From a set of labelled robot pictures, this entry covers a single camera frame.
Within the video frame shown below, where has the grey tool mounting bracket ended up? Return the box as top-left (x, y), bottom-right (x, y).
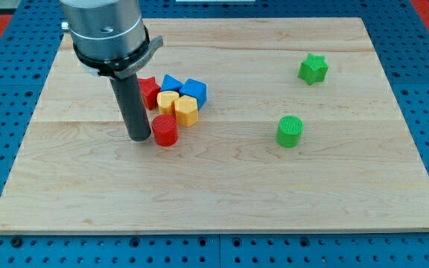
top-left (62, 22), bottom-right (163, 80)

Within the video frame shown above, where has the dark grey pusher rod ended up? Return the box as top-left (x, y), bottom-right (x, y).
top-left (110, 74), bottom-right (151, 141)

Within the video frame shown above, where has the red cylinder block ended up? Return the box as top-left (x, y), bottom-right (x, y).
top-left (152, 114), bottom-right (178, 147)

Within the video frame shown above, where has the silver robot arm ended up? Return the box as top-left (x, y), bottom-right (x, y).
top-left (59, 0), bottom-right (163, 141)

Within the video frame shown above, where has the red star block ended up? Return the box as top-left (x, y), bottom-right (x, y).
top-left (138, 77), bottom-right (161, 110)

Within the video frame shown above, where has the green star block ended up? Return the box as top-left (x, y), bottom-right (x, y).
top-left (298, 53), bottom-right (328, 86)

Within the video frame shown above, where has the yellow heart block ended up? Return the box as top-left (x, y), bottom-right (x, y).
top-left (156, 91), bottom-right (179, 116)

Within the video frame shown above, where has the blue triangle block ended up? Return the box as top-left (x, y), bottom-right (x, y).
top-left (161, 74), bottom-right (184, 92)

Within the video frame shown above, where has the yellow hexagon block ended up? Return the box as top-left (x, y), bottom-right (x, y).
top-left (174, 95), bottom-right (199, 127)

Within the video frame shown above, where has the blue cube block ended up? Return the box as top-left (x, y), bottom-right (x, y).
top-left (179, 78), bottom-right (207, 110)

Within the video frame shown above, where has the green cylinder block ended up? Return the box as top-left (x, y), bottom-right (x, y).
top-left (276, 115), bottom-right (304, 148)

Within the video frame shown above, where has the light wooden board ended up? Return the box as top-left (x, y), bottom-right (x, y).
top-left (0, 17), bottom-right (429, 235)

